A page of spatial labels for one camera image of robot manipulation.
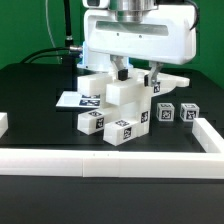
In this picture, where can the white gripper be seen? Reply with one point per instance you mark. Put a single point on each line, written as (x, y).
(164, 35)

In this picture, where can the white chair back part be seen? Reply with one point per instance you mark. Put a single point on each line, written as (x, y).
(115, 92)

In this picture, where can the white chair seat part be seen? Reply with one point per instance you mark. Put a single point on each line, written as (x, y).
(133, 110)

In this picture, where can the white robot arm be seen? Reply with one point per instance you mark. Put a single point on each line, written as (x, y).
(131, 11)

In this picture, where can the white tagged cube left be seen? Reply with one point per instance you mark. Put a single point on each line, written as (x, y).
(165, 111)

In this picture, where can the white tagged cube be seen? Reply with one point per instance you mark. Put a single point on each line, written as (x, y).
(189, 111)
(165, 111)

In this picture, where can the white tagged cube right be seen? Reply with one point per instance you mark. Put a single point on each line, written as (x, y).
(189, 111)

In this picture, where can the white block at left edge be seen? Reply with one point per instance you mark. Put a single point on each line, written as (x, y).
(3, 123)

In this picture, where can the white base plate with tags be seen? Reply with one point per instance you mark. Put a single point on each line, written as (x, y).
(72, 99)

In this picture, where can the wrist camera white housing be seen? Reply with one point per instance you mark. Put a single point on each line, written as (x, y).
(96, 4)

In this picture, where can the white U-shaped fence frame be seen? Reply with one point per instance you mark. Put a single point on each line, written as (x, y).
(206, 165)

